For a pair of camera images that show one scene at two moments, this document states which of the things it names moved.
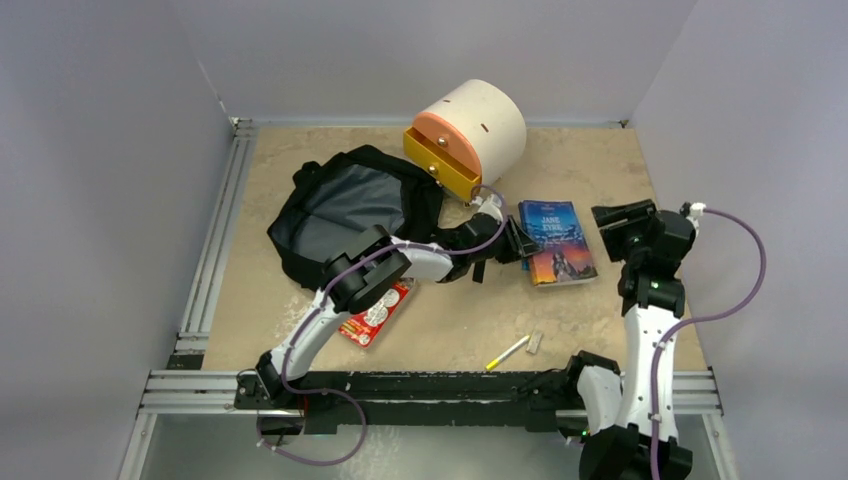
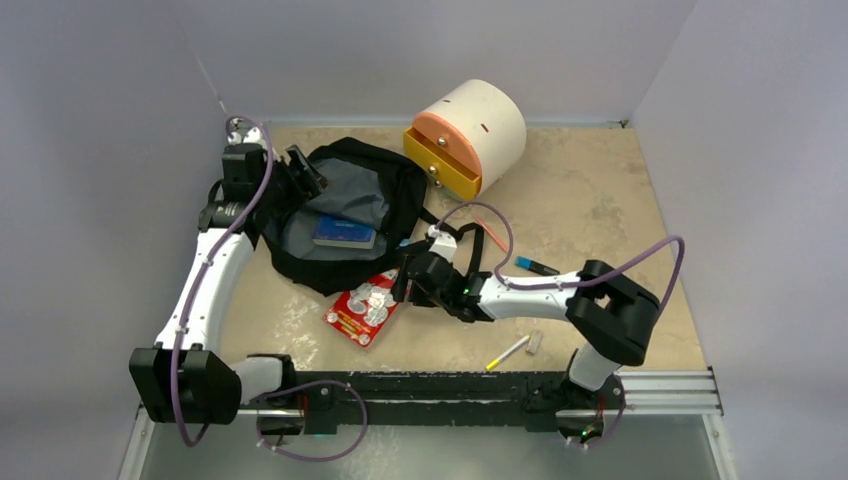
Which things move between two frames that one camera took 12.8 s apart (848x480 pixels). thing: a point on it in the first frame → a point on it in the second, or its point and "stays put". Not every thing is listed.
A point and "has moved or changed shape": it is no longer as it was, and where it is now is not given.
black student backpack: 337,197 has moved or changed shape
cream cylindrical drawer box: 480,123 stays put
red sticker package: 362,328 stays put
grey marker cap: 534,342 stays put
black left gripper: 516,242 → 310,182
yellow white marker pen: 495,361 stays put
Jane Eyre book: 565,257 → 342,232
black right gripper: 606,216 → 401,286
